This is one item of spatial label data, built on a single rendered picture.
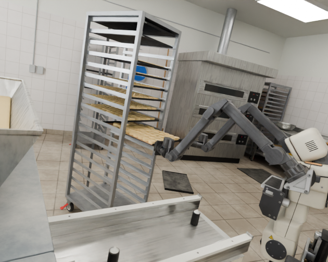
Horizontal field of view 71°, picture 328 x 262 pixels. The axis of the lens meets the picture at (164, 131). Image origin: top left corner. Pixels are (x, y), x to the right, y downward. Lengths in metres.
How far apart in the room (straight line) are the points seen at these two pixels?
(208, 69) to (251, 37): 2.11
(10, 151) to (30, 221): 0.12
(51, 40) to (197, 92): 2.68
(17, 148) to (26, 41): 4.42
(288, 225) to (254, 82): 3.76
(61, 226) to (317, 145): 1.15
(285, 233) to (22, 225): 1.27
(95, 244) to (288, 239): 0.99
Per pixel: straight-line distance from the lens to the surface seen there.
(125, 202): 2.45
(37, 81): 4.70
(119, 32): 1.89
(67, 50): 4.65
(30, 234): 0.36
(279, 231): 1.45
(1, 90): 0.83
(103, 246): 0.87
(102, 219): 0.92
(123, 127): 1.73
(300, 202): 1.41
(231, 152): 4.97
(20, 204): 0.42
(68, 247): 0.86
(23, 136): 0.30
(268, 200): 1.39
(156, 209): 1.01
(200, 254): 0.83
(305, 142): 1.32
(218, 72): 4.38
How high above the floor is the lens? 1.40
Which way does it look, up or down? 12 degrees down
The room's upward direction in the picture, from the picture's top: 12 degrees clockwise
